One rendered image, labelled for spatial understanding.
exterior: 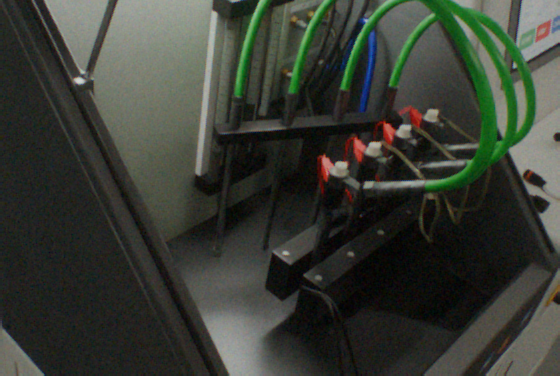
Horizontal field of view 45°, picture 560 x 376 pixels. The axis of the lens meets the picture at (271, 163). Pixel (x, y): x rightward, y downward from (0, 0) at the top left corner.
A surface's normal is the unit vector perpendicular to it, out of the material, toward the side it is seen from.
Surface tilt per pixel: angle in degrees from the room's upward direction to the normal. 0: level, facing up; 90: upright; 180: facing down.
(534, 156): 0
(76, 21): 90
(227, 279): 0
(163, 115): 90
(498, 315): 0
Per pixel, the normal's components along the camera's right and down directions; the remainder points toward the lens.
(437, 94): -0.67, 0.35
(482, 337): 0.14, -0.80
